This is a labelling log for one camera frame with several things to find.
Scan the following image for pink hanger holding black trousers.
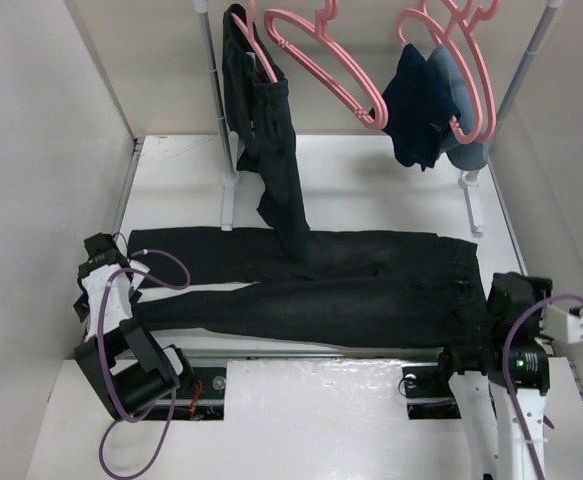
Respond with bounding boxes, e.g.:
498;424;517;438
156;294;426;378
232;0;278;84

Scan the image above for pink hanger holding navy trousers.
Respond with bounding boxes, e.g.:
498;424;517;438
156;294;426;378
397;1;484;145

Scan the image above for navy blue trousers on hanger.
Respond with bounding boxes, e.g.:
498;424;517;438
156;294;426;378
382;44;461;170

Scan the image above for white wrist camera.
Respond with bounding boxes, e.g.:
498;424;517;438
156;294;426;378
128;257;150;282
540;304;583;345

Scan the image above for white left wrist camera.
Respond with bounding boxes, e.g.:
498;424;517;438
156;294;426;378
128;257;150;282

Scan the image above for empty pink hanger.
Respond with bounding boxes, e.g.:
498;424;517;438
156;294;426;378
263;0;390;130

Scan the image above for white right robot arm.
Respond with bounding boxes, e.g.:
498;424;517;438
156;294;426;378
433;273;552;479

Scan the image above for pink hanger holding blue jeans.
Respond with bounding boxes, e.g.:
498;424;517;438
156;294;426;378
409;1;500;144

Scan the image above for light blue jeans on hanger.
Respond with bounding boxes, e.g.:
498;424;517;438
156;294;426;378
427;44;488;171

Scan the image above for black trousers on hanger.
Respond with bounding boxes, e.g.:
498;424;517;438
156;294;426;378
222;3;310;260

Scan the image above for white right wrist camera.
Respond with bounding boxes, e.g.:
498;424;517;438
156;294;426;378
540;304;583;345

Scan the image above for black trousers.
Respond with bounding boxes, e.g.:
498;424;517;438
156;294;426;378
129;227;490;349
222;3;310;260

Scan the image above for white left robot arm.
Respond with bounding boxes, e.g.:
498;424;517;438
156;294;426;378
74;233;196;422

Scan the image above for grey clothes rack frame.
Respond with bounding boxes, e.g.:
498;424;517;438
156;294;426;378
193;1;562;231

